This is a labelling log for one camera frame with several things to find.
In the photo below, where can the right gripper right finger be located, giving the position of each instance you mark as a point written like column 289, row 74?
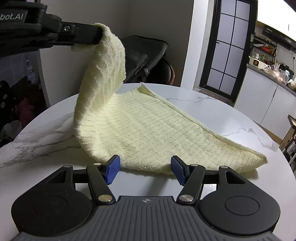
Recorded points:
column 190, row 177

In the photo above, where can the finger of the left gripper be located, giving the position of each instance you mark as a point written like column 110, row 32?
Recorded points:
column 69, row 33

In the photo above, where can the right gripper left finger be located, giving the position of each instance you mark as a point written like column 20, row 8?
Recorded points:
column 100, row 177

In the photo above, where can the pale yellow towel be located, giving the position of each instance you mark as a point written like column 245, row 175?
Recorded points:
column 142, row 128

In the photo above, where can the brown wooden chair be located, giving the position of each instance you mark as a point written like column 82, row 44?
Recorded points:
column 168, row 74

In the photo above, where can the white kitchen cabinet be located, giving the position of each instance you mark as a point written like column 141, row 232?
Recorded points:
column 266, row 101

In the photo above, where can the black framed glass door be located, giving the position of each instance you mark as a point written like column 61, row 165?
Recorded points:
column 229, row 46

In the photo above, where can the white toaster appliance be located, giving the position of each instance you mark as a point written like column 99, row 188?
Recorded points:
column 256, row 63

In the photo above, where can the black kitchen shelf rack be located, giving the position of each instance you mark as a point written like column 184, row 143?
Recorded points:
column 264, row 49

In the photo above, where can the black range hood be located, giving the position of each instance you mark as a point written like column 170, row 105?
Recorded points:
column 279, row 38

